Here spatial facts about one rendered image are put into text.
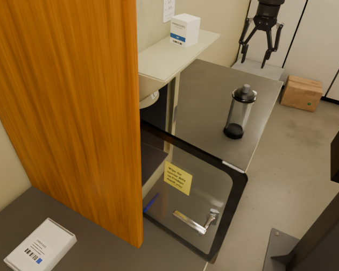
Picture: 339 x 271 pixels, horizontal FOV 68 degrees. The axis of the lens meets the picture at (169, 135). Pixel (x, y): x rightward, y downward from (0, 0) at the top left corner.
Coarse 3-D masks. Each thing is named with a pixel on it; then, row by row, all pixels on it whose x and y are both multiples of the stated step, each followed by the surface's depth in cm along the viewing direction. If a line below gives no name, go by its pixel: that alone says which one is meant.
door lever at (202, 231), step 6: (174, 216) 61; (180, 216) 60; (186, 216) 61; (210, 216) 61; (186, 222) 60; (192, 222) 59; (210, 222) 60; (192, 228) 59; (198, 228) 58; (204, 228) 59; (204, 234) 58
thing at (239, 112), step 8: (256, 96) 112; (232, 104) 115; (240, 104) 112; (248, 104) 111; (232, 112) 117; (240, 112) 114; (248, 112) 115; (232, 120) 119; (240, 120) 117; (232, 128) 121; (240, 128) 120
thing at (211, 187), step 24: (144, 144) 62; (168, 144) 56; (144, 168) 68; (192, 168) 56; (216, 168) 51; (144, 192) 75; (168, 192) 67; (192, 192) 60; (216, 192) 55; (240, 192) 51; (144, 216) 83; (168, 216) 74; (192, 216) 66; (216, 216) 60; (192, 240) 73; (216, 240) 65
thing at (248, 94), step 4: (244, 84) 111; (248, 84) 111; (240, 88) 114; (244, 88) 110; (248, 88) 110; (236, 92) 112; (240, 92) 111; (244, 92) 111; (248, 92) 111; (252, 92) 112; (240, 96) 110; (244, 96) 109; (248, 96) 109; (252, 96) 110
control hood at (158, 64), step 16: (208, 32) 70; (160, 48) 60; (176, 48) 61; (192, 48) 61; (144, 64) 53; (160, 64) 54; (176, 64) 54; (144, 80) 51; (160, 80) 49; (144, 96) 53
